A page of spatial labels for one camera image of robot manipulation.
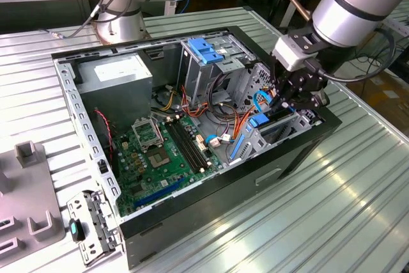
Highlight blue data wire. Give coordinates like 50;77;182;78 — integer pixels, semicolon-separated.
253;90;275;116

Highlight hard disk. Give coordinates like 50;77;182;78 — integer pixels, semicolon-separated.
231;110;300;161

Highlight red yellow power wire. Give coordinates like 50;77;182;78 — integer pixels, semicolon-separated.
235;84;284;141

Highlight grey metal disk bay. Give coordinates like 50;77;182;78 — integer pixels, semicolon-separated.
228;61;322;165

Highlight large flat cardboard box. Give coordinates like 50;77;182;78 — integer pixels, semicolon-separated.
346;73;409;127

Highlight grey optical drive cage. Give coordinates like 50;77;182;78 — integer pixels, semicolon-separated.
177;38;256;107

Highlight blue plastic drive latch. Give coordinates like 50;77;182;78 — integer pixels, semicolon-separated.
188;38;224;65

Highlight metal slat table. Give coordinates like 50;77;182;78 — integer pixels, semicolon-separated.
373;0;409;37

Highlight black RAM slot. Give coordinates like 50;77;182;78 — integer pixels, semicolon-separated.
168;118;205;173
176;116;212;169
164;120;201;174
173;117;208;171

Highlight black open PC case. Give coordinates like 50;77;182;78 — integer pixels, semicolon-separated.
50;25;343;270

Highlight metal socket cover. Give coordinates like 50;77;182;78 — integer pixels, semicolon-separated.
131;118;166;151

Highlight CPU socket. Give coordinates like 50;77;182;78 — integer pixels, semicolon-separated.
146;148;170;170

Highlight blue expansion slot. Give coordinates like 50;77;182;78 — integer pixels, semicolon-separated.
133;176;186;208

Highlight green motherboard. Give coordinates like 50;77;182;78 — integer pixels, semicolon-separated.
111;114;224;218

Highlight grey power supply unit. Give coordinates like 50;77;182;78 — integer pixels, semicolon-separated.
75;52;154;130

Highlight black case fan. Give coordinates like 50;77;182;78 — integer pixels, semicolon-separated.
92;109;115;171

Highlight grey parts rack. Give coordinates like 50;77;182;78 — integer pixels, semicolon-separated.
0;140;68;267

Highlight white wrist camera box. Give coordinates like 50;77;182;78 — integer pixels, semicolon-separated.
272;35;319;72

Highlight blue wire with white plug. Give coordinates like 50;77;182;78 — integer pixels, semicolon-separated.
204;134;237;148

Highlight orange red wire bundle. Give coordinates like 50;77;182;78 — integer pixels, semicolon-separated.
180;84;243;127

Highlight yellow orange supply wires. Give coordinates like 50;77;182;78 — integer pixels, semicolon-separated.
156;90;177;111

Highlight red fan wire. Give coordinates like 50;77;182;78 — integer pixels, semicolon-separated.
94;109;115;162

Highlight metal expansion bracket cover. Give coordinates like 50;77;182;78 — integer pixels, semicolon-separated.
66;189;124;267

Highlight black camera cable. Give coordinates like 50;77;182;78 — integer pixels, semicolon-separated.
40;0;141;40

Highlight black blue bracket latch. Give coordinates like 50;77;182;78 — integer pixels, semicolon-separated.
69;218;86;242

